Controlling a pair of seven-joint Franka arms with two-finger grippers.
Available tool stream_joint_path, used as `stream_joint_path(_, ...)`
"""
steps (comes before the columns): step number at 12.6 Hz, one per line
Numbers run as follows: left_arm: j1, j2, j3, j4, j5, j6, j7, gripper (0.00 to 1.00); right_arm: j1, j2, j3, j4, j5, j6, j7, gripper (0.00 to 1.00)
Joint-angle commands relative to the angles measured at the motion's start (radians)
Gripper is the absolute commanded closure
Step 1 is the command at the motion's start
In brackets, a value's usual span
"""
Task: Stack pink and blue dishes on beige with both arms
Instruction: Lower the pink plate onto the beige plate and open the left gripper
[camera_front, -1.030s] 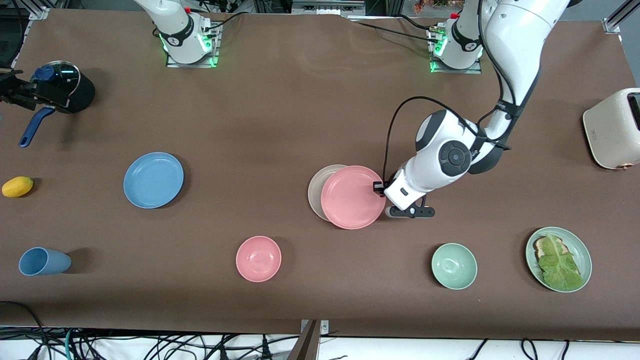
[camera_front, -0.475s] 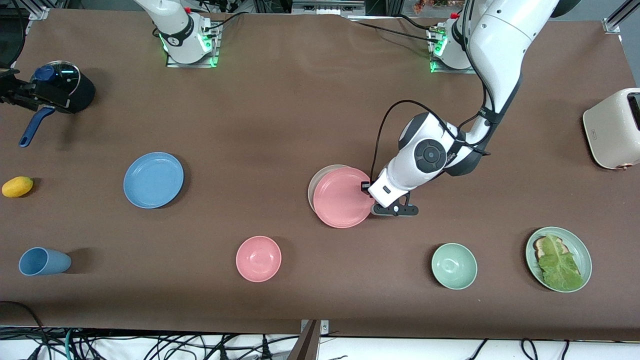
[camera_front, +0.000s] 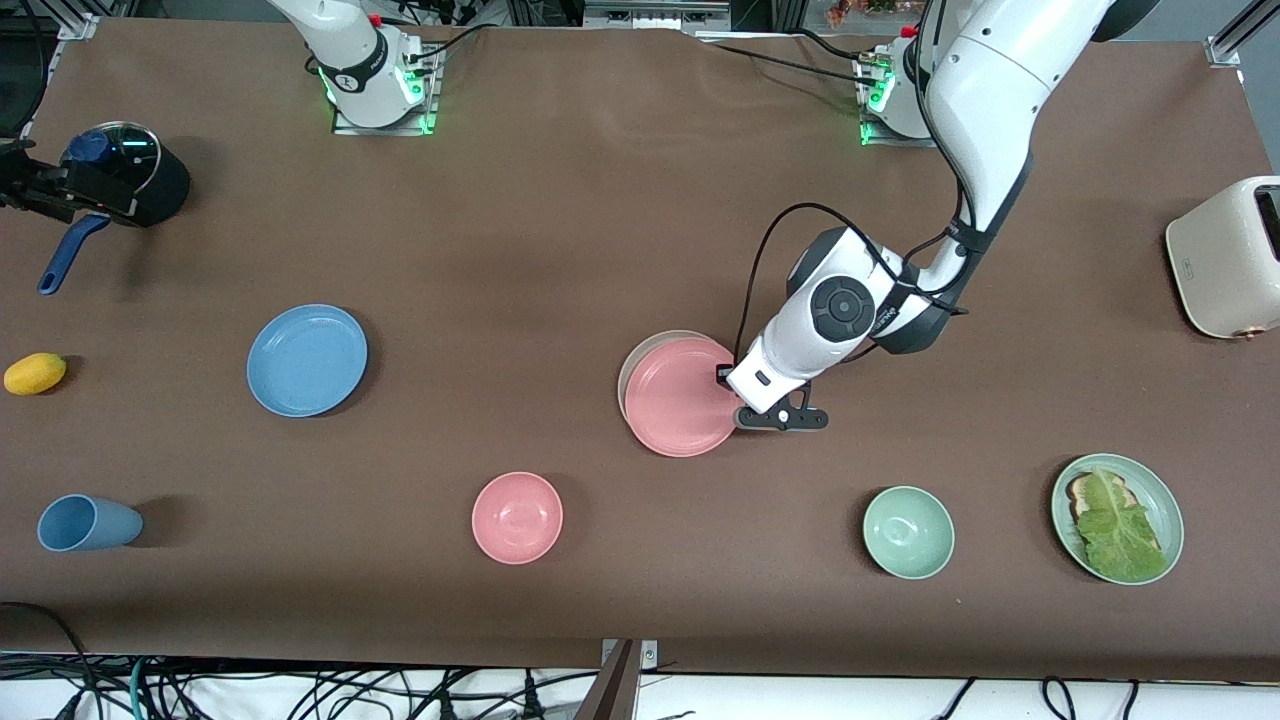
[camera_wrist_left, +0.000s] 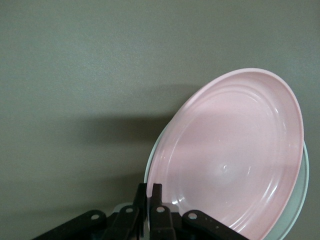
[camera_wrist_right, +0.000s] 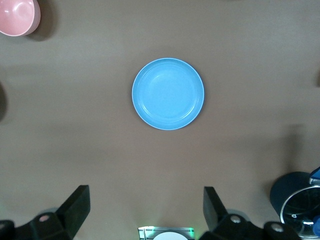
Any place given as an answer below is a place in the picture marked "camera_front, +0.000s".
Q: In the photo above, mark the dark camera stand pole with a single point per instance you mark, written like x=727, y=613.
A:
x=615, y=690

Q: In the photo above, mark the cream toaster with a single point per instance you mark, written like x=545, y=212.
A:
x=1220, y=260

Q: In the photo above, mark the blue plate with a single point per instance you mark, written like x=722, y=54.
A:
x=307, y=360

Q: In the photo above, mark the pink bowl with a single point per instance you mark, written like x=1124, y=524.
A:
x=517, y=518

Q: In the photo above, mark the green plate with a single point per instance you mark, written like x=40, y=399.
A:
x=1160, y=505

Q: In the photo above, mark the glass lid with blue knob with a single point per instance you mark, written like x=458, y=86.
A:
x=135, y=150

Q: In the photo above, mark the metal table clamp bracket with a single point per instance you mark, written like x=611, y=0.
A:
x=650, y=655

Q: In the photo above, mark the green lettuce leaf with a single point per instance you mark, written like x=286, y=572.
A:
x=1120, y=535

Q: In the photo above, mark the aluminium frame profile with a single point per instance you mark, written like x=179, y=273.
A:
x=1225, y=48
x=75, y=25

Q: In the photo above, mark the toasted bread slice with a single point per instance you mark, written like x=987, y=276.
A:
x=1076, y=492

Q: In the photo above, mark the green bowl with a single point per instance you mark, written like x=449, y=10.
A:
x=908, y=532

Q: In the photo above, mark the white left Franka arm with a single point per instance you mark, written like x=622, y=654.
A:
x=1000, y=90

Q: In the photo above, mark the orange artificial flowers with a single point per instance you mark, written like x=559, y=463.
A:
x=850, y=12

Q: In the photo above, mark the pink plate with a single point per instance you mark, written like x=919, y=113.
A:
x=680, y=400

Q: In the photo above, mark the brown table cover sheet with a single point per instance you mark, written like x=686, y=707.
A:
x=500, y=200

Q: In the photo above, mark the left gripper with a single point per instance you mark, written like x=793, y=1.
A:
x=723, y=376

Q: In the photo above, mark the yellow lemon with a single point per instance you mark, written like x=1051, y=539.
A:
x=35, y=374

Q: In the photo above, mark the grey power strip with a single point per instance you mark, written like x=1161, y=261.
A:
x=650, y=15

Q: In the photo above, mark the beige plate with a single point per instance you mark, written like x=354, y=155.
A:
x=636, y=349

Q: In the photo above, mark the blue plastic cup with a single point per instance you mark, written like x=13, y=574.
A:
x=90, y=523

